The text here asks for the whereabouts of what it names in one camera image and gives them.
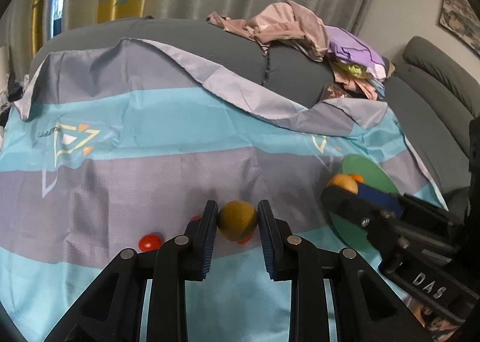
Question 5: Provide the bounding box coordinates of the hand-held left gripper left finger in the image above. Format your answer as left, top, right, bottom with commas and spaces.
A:
43, 199, 219, 342

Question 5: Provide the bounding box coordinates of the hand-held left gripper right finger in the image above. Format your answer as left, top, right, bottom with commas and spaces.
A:
258, 200, 424, 342

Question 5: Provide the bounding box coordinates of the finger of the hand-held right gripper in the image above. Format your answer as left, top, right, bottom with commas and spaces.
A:
322, 186, 456, 264
358, 184, 462, 238

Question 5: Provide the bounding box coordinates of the tan round fruit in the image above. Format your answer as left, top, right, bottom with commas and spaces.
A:
326, 174, 359, 196
217, 200, 259, 242

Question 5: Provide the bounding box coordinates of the green plate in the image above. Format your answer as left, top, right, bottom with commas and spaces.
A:
327, 154, 400, 251

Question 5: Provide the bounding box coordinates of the printed paper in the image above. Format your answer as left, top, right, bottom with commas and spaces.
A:
407, 295, 466, 342

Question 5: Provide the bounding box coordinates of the blue grey striped blanket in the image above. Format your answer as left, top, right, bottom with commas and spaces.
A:
0, 37, 449, 342

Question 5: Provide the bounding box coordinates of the grey sofa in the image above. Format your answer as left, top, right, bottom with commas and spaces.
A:
386, 36, 480, 211

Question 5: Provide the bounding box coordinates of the pink floral cloth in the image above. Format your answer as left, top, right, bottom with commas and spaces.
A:
326, 72, 387, 101

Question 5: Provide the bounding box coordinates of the yellow-green cloth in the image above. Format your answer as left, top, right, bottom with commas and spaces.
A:
345, 62, 370, 78

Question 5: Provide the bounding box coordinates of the purple garment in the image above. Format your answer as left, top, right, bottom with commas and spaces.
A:
324, 25, 387, 80

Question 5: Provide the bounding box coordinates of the pink garment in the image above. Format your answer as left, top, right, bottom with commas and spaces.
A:
206, 1, 332, 61

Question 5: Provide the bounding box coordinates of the dark clothes pile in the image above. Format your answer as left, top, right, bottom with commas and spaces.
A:
0, 74, 31, 127

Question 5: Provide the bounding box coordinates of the window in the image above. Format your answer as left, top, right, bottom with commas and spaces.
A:
49, 0, 68, 39

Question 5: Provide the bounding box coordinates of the gold curtain strip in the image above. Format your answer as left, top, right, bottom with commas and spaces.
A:
32, 0, 55, 58

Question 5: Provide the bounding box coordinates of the framed wall picture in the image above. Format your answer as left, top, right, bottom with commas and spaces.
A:
440, 0, 480, 54

